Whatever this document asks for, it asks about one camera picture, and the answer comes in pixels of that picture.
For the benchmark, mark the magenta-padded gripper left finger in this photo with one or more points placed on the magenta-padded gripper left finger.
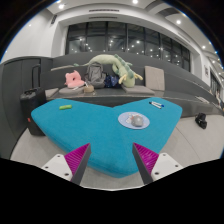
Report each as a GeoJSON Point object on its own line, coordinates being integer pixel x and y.
{"type": "Point", "coordinates": [57, 165]}

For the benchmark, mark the white marker with black cap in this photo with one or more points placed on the white marker with black cap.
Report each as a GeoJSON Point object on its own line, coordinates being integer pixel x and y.
{"type": "Point", "coordinates": [155, 105]}

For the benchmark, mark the round cloud-print mouse pad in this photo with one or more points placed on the round cloud-print mouse pad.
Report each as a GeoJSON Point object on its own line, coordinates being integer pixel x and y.
{"type": "Point", "coordinates": [124, 120]}

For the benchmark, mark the grey white computer mouse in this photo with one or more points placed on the grey white computer mouse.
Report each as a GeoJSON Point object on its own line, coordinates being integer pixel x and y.
{"type": "Point", "coordinates": [137, 120]}

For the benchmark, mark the flat square grey cushion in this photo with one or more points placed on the flat square grey cushion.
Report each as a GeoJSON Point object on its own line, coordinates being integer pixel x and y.
{"type": "Point", "coordinates": [138, 90]}

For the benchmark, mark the small tan pouch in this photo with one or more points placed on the small tan pouch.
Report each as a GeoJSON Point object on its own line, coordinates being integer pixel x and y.
{"type": "Point", "coordinates": [88, 89]}

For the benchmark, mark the pink plush toy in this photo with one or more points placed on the pink plush toy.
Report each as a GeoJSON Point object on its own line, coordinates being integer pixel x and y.
{"type": "Point", "coordinates": [74, 80]}

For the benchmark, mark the dark glass window wall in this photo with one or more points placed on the dark glass window wall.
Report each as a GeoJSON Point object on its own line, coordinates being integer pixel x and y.
{"type": "Point", "coordinates": [96, 41]}

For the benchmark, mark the dark blue patterned bag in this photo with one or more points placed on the dark blue patterned bag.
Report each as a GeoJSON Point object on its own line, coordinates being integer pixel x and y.
{"type": "Point", "coordinates": [112, 81]}

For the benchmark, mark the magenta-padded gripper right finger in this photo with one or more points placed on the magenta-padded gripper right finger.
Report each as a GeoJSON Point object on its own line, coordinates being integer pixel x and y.
{"type": "Point", "coordinates": [165, 164]}

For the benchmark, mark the white marker with blue cap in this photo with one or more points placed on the white marker with blue cap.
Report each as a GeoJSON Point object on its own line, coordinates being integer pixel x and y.
{"type": "Point", "coordinates": [158, 104]}

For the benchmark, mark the black suitcase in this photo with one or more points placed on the black suitcase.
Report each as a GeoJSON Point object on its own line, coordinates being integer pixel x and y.
{"type": "Point", "coordinates": [31, 106]}

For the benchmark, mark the upright grey seat cushion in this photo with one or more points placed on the upright grey seat cushion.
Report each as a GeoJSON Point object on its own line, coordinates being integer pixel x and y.
{"type": "Point", "coordinates": [154, 78]}

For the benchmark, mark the grey backpack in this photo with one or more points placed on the grey backpack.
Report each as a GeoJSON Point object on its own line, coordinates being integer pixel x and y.
{"type": "Point", "coordinates": [95, 75]}

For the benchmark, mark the black bag on floor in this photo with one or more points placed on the black bag on floor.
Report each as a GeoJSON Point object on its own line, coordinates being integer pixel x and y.
{"type": "Point", "coordinates": [201, 120]}

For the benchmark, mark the flat round grey cushion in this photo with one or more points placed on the flat round grey cushion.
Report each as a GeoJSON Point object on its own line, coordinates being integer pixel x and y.
{"type": "Point", "coordinates": [70, 92]}

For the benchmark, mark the grey tiered bench seating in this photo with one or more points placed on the grey tiered bench seating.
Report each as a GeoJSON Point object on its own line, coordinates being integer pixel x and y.
{"type": "Point", "coordinates": [183, 90]}

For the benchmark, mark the flat light grey cushion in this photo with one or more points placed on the flat light grey cushion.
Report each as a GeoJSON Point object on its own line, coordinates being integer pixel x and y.
{"type": "Point", "coordinates": [51, 93]}

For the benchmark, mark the green dragon plush toy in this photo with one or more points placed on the green dragon plush toy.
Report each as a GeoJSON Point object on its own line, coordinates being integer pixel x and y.
{"type": "Point", "coordinates": [128, 76]}

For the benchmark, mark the ceiling lights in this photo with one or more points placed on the ceiling lights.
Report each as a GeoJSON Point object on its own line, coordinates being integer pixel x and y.
{"type": "Point", "coordinates": [178, 22]}

